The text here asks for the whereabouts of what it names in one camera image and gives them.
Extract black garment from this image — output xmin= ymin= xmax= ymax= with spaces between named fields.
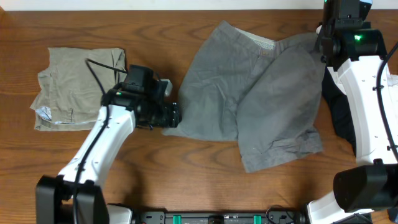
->
xmin=322 ymin=68 xmax=356 ymax=155

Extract white t-shirt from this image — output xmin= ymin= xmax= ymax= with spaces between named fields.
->
xmin=315 ymin=24 xmax=398 ymax=125

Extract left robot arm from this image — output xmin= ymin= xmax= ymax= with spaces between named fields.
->
xmin=35 ymin=65 xmax=181 ymax=223

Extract folded khaki shorts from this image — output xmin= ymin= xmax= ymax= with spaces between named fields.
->
xmin=30 ymin=47 xmax=126 ymax=131

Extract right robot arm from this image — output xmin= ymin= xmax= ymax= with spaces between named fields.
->
xmin=297 ymin=0 xmax=397 ymax=223

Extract grey shorts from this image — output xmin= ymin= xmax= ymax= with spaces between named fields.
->
xmin=163 ymin=21 xmax=324 ymax=172

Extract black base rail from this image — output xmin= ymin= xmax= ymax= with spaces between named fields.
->
xmin=105 ymin=203 xmax=307 ymax=224

